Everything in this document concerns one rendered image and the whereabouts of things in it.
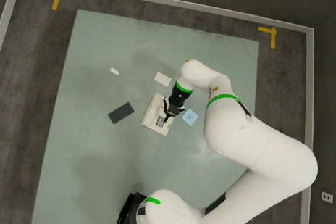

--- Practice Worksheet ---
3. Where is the light blue sticky note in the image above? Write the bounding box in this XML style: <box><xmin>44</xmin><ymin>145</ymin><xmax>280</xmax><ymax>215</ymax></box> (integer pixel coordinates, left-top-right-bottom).
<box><xmin>182</xmin><ymin>109</ymin><xmax>198</xmax><ymax>125</ymax></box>

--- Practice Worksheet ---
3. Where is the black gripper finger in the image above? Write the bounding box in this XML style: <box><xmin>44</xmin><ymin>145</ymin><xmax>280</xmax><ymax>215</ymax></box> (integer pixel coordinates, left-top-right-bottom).
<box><xmin>163</xmin><ymin>97</ymin><xmax>169</xmax><ymax>122</ymax></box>
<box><xmin>165</xmin><ymin>106</ymin><xmax>186</xmax><ymax>123</ymax></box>

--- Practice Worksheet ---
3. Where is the white paper sheet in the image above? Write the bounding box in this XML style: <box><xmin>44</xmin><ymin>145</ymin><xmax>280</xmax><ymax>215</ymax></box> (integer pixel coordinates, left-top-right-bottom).
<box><xmin>154</xmin><ymin>72</ymin><xmax>171</xmax><ymax>86</ymax></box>

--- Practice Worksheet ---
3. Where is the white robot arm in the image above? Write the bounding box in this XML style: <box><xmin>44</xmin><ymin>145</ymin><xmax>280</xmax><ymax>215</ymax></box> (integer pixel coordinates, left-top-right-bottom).
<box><xmin>129</xmin><ymin>59</ymin><xmax>317</xmax><ymax>224</ymax></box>

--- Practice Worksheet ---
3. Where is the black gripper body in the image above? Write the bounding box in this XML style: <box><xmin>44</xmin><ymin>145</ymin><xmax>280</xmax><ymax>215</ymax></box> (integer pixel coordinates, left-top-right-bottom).
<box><xmin>168</xmin><ymin>92</ymin><xmax>185</xmax><ymax>107</ymax></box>

